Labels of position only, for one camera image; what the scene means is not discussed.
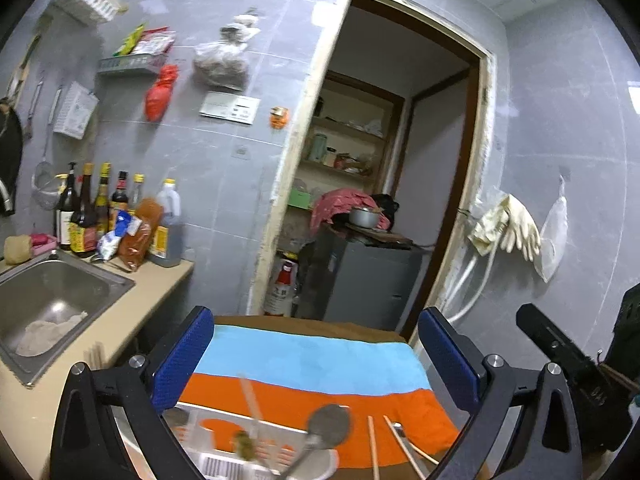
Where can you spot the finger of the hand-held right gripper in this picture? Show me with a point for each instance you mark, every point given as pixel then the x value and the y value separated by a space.
pixel 555 345

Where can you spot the metal pot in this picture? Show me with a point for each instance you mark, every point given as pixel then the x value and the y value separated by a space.
pixel 365 217

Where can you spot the metal wall shelf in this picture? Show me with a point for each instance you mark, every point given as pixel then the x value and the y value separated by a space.
pixel 132 65

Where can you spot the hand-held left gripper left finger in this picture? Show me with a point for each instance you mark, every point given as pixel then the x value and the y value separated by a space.
pixel 182 360

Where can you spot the striped cloth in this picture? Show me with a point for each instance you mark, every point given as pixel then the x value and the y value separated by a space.
pixel 310 355

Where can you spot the small bottle yellow cap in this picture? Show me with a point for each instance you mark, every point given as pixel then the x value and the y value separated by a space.
pixel 136 190

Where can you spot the green jar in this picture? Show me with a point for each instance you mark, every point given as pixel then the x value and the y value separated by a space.
pixel 319 147

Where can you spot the steel sink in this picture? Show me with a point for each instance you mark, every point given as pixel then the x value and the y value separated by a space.
pixel 55 300

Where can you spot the black bag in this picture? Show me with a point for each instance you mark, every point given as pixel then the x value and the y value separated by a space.
pixel 387 205

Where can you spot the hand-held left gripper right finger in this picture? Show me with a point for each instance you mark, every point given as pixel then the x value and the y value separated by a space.
pixel 447 355

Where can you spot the metal strainer ladle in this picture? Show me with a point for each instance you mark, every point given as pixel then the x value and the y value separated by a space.
pixel 46 190

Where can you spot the large dark liquid jug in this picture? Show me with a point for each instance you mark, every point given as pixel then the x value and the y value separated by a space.
pixel 167 230

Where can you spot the tan sponge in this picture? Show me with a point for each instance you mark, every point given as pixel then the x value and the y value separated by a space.
pixel 17 249

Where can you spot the blue white packet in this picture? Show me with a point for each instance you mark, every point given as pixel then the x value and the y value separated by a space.
pixel 112 240

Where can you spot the grey rag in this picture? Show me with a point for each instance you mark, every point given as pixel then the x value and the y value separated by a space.
pixel 47 332

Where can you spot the sauce bottle red cap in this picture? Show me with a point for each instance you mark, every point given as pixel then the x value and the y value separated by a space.
pixel 119 195

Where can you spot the orange packet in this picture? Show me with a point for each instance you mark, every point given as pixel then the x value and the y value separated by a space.
pixel 140 235

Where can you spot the cream rubber gloves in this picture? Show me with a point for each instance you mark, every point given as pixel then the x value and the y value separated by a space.
pixel 515 225

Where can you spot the white plastic utensil holder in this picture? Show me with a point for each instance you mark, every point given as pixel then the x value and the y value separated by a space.
pixel 225 447

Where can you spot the white door frame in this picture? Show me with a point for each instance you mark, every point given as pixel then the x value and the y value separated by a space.
pixel 300 160

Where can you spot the metal spoon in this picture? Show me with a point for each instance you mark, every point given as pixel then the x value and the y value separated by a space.
pixel 330 425

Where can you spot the wooden chopstick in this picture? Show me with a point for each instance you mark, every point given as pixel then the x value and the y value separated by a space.
pixel 622 379
pixel 372 450
pixel 417 447
pixel 405 447

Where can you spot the dark sauce bottle yellow label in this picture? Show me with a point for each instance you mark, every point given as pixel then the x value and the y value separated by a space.
pixel 85 220

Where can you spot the wall socket panel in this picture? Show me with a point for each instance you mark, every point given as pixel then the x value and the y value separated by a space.
pixel 230 107

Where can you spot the red plastic bag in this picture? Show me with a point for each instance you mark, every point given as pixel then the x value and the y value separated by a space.
pixel 160 95

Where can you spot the clear bag of dried goods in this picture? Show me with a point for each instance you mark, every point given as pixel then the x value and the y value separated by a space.
pixel 220 62

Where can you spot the orange plug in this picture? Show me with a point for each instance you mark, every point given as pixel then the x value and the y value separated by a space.
pixel 280 117

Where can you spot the red cloth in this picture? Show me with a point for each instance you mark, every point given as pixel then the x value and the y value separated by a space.
pixel 332 205

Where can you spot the tall sauce bottle yellow cap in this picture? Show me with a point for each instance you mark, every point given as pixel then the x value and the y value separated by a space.
pixel 103 195

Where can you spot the black wok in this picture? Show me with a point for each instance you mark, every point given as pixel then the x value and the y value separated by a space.
pixel 9 160

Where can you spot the red snack packet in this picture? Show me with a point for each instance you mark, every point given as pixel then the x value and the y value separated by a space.
pixel 155 40

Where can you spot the wooden shelf unit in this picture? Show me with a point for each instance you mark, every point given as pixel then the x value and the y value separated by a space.
pixel 350 135

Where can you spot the grey cabinet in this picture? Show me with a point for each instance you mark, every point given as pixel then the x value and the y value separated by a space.
pixel 360 285

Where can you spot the green box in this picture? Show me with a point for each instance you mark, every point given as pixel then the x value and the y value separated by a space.
pixel 300 199

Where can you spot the white mesh bag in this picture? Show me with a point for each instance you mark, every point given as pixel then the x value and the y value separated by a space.
pixel 552 235

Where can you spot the dark wooden board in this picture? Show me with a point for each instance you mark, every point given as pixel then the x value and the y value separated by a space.
pixel 385 239

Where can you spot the yellow green snack packet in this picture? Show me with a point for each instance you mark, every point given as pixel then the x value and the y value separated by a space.
pixel 130 40

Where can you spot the hanging wooden cutting board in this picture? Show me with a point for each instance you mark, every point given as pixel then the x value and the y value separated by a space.
pixel 22 70

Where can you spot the hanging metal spatula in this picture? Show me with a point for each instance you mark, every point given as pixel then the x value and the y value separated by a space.
pixel 34 105

